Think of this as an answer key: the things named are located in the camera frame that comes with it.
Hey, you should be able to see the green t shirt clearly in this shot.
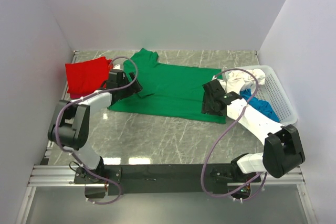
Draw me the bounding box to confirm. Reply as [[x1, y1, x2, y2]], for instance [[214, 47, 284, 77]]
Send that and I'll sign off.
[[109, 48, 226, 124]]

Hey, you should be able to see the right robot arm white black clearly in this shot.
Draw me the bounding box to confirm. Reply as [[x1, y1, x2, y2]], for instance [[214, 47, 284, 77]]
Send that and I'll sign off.
[[201, 79, 306, 182]]

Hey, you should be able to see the folded red t shirt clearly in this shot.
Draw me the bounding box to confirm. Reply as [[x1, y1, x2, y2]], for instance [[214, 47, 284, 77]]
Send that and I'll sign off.
[[65, 57, 111, 95]]

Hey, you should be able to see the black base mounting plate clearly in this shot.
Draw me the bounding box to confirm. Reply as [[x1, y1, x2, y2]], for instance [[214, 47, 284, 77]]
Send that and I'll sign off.
[[73, 163, 260, 200]]

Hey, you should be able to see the white crumpled t shirt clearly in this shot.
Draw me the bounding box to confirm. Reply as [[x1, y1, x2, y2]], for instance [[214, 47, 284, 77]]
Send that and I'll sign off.
[[218, 69, 266, 94]]

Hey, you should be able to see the folded magenta t shirt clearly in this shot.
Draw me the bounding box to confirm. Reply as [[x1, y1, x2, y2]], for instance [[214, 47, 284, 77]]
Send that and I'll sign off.
[[68, 92, 89, 100]]

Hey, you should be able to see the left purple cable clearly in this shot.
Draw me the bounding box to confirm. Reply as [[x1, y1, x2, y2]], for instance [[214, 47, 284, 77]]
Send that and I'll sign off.
[[54, 56, 139, 205]]

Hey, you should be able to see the blue crumpled t shirt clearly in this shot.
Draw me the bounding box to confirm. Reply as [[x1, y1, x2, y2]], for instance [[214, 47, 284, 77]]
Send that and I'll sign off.
[[240, 89, 280, 123]]

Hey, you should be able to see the white plastic basket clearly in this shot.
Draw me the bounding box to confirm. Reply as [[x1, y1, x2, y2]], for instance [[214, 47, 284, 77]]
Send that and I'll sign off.
[[238, 65, 298, 125]]

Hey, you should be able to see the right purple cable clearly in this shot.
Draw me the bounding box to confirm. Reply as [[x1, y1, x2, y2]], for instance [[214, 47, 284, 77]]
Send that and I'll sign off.
[[201, 69, 268, 198]]

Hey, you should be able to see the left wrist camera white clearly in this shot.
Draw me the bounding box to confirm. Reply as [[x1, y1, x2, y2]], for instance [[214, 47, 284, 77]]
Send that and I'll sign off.
[[108, 63, 123, 71]]

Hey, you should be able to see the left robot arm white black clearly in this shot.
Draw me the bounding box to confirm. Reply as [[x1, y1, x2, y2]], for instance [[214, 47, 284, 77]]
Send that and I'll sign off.
[[47, 69, 142, 183]]

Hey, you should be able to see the purple cable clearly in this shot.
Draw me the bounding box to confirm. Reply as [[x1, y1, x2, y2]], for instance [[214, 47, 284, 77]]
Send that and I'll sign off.
[[54, 56, 139, 205], [201, 69, 268, 198]]

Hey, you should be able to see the aluminium frame rail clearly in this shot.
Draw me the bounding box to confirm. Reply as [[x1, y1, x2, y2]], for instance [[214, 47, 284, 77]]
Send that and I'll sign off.
[[27, 165, 305, 187]]

